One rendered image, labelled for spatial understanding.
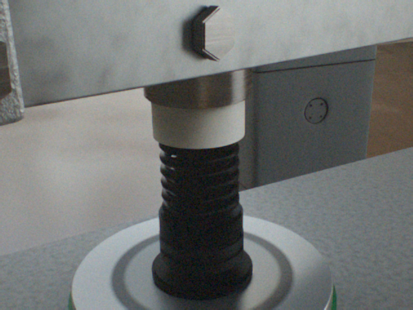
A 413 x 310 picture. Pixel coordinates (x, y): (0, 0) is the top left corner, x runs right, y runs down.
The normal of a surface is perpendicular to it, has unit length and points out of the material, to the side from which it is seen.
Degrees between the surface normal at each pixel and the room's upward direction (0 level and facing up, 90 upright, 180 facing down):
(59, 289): 0
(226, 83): 90
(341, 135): 90
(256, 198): 0
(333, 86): 90
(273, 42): 90
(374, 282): 0
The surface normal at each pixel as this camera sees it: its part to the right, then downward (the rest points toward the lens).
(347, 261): -0.02, -0.93
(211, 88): 0.30, 0.33
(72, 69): 0.72, 0.23
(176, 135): -0.46, 0.33
